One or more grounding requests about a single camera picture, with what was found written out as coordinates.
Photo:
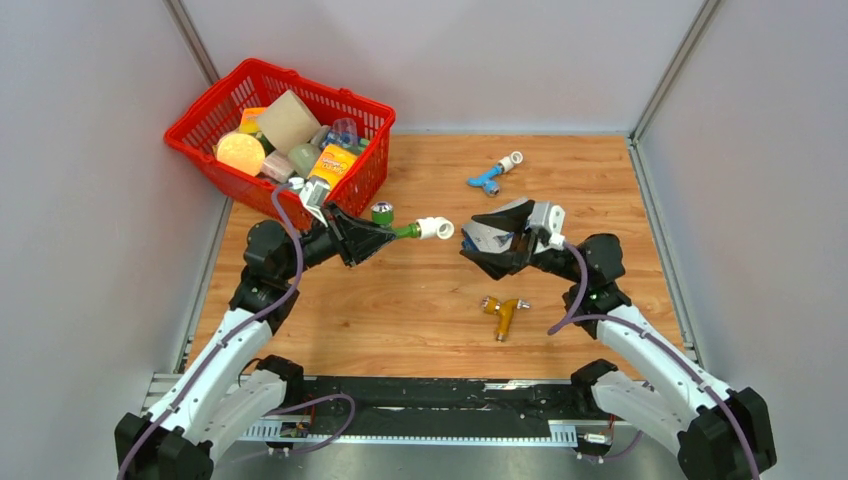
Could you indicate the pink wrapped soap bar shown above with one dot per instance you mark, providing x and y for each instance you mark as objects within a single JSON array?
[{"x": 277, "y": 167}]

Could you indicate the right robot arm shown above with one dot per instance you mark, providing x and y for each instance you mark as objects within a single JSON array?
[{"x": 715, "y": 431}]

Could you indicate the white pipe elbow fitting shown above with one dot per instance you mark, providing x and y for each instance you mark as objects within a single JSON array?
[{"x": 435, "y": 227}]

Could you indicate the yellow orange snack packet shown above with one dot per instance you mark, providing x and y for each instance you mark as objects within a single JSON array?
[{"x": 333, "y": 164}]

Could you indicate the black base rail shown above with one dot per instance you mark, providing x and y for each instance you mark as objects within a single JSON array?
[{"x": 452, "y": 407}]

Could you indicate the yellow brass faucet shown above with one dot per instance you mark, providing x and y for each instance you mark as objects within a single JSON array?
[{"x": 505, "y": 312}]

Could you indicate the orange round sponge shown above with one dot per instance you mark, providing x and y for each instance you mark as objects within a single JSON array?
[{"x": 241, "y": 152}]

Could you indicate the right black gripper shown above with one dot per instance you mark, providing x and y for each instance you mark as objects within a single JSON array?
[{"x": 523, "y": 246}]

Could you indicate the red plastic shopping basket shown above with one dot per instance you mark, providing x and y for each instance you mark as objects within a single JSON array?
[{"x": 256, "y": 83}]

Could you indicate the green water faucet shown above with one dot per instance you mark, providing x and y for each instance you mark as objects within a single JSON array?
[{"x": 383, "y": 214}]

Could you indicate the razor blister pack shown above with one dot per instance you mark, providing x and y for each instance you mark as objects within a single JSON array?
[{"x": 477, "y": 237}]

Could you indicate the orange packet in basket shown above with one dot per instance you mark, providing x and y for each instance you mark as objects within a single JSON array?
[{"x": 249, "y": 120}]

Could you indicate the brown cardboard box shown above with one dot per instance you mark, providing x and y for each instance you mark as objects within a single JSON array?
[{"x": 288, "y": 122}]

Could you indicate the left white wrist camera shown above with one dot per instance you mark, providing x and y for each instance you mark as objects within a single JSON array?
[{"x": 312, "y": 197}]

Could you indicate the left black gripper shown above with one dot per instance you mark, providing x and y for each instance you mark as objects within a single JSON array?
[{"x": 373, "y": 236}]

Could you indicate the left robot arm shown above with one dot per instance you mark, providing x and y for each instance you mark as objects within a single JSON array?
[{"x": 187, "y": 431}]

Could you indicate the blue faucet with white fitting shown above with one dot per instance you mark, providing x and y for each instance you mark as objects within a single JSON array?
[{"x": 487, "y": 181}]

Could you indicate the pale green soap bar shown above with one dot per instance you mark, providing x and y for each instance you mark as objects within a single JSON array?
[{"x": 303, "y": 157}]

